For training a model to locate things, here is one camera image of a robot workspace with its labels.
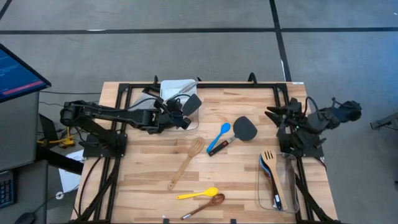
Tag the blue-screen monitor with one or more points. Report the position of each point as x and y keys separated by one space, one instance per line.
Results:
x=18 y=77

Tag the small blue silicone spoon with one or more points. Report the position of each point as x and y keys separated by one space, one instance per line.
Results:
x=225 y=127

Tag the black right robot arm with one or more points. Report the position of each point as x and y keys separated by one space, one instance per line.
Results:
x=342 y=113

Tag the black round-head turner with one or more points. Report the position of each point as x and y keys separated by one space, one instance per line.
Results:
x=245 y=128

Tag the small white label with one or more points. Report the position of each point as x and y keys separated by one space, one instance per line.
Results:
x=297 y=83

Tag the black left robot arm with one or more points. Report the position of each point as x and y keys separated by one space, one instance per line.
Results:
x=124 y=115

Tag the black computer mouse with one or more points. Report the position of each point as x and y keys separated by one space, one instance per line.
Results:
x=25 y=218

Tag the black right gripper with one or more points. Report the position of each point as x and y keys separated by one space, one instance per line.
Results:
x=292 y=112

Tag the black rectangular-head turner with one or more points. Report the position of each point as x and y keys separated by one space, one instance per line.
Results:
x=192 y=104

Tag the grey stand leg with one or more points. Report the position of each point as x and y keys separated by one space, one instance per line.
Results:
x=385 y=122

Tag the black metal table frame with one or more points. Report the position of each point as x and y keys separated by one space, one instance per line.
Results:
x=236 y=85

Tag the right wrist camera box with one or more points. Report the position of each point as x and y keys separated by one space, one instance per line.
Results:
x=298 y=127

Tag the silver serrated steel knife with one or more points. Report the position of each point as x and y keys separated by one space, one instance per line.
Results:
x=174 y=96

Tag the white plastic bin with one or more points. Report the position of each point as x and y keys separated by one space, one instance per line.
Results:
x=169 y=87

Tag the clear plastic container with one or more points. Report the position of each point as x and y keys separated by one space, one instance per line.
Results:
x=289 y=186
x=194 y=123

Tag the light wooden spatula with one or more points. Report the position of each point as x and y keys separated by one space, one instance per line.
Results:
x=183 y=168

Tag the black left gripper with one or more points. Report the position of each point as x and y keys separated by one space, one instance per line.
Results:
x=174 y=115

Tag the wooden slotted spatula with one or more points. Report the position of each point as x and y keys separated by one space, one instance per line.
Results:
x=270 y=165

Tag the dark wooden spoon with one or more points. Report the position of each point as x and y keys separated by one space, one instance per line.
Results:
x=217 y=199
x=266 y=175

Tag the grey desk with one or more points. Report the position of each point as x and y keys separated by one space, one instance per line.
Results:
x=18 y=130

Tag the yellow silicone spoon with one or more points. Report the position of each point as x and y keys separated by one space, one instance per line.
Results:
x=211 y=190

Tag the black keyboard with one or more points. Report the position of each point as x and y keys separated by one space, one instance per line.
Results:
x=6 y=189

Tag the black slotted spoon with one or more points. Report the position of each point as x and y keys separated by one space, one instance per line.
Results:
x=277 y=199

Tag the white paper sheet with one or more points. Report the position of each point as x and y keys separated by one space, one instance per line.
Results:
x=66 y=180

